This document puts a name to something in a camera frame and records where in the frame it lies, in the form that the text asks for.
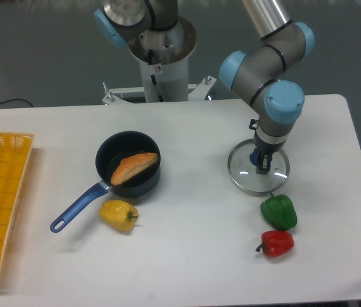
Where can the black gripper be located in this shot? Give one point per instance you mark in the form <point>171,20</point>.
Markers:
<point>267,145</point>

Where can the glass lid blue knob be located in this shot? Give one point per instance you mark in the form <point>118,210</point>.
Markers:
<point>243,171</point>

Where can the black pot blue handle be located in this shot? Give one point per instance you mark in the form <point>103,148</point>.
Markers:
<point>110,153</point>

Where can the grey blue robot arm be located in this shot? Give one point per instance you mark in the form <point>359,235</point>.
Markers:
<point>255,79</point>

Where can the green bell pepper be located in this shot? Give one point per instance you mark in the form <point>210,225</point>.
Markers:
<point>279,212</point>

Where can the red bell pepper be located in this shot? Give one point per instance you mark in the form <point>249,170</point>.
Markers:
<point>275,243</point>

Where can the golden pastry turnover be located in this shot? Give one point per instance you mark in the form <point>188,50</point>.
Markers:
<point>132,166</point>

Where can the yellow bell pepper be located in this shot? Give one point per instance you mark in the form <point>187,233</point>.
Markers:
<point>119,214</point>

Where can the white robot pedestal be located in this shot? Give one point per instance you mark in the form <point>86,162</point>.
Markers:
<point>163,57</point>

